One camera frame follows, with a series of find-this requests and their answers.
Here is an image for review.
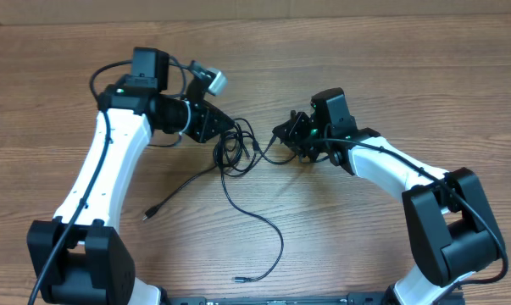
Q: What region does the black USB-C cable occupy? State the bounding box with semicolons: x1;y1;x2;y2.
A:
214;126;301;284

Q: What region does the black USB-A cable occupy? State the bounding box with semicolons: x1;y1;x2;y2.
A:
142;117;263;223

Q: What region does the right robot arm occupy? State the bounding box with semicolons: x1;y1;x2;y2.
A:
273;87;509;304

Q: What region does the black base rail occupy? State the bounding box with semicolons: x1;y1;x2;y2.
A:
158;292;399;305

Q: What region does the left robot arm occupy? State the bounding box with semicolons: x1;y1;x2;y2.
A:
26;47;234;304

